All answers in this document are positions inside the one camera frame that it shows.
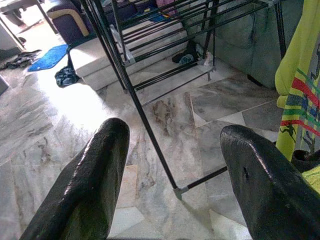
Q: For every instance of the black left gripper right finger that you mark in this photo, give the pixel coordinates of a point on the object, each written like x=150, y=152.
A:
x=270, y=190

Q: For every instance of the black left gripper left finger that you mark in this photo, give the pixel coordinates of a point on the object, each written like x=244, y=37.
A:
x=82, y=180

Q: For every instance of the black metal drying rack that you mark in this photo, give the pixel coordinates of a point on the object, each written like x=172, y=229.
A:
x=159, y=150

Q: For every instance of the dark crumpled cloth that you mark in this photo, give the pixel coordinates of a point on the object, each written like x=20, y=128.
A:
x=66, y=76

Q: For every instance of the blue floor mat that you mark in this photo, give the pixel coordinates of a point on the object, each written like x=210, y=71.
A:
x=50, y=58

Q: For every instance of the black garment on floor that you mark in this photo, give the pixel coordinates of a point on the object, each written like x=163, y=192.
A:
x=20, y=61

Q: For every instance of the yellow-green printed shirt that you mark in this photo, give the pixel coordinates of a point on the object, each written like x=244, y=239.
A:
x=300, y=50

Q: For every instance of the grey-green leather sofa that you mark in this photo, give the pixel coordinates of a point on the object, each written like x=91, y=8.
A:
x=237, y=50

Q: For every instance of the purple and cream ottoman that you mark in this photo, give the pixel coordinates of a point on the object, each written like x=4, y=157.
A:
x=70, y=27

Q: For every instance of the blue garment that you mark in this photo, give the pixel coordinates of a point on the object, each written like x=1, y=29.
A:
x=156, y=17

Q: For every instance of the grey table with dark legs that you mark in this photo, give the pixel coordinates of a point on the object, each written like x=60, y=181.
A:
x=15, y=5

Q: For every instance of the pink garment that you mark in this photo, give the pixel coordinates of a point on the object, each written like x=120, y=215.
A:
x=166, y=5

